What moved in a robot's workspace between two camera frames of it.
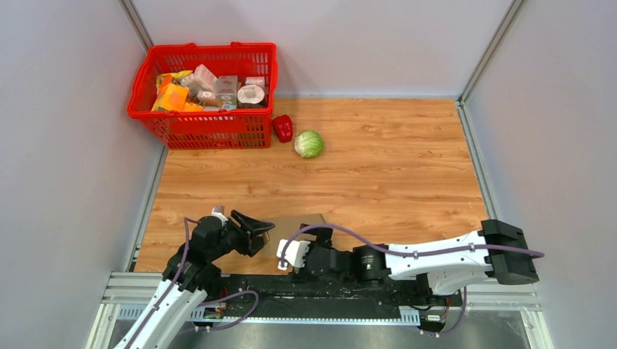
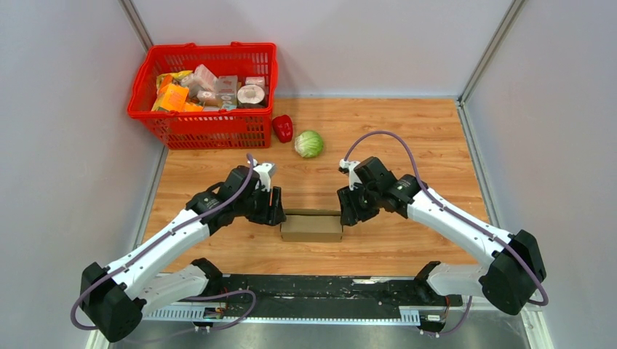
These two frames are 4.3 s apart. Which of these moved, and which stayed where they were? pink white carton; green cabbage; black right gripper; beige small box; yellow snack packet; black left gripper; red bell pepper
Moved: black right gripper; black left gripper
Stayed: red bell pepper; pink white carton; green cabbage; beige small box; yellow snack packet
